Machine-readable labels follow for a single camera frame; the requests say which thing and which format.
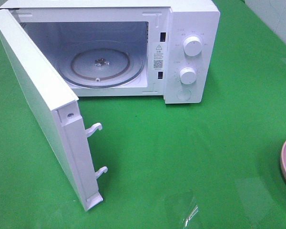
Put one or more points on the round white door button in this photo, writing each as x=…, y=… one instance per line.
x=184, y=94

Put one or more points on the white microwave knob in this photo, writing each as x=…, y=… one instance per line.
x=188, y=75
x=192, y=46

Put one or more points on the white microwave door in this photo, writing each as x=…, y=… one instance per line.
x=55, y=107

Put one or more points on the glass microwave turntable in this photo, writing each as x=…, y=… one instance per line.
x=100, y=64

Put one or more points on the white microwave oven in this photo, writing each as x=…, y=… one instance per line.
x=156, y=27

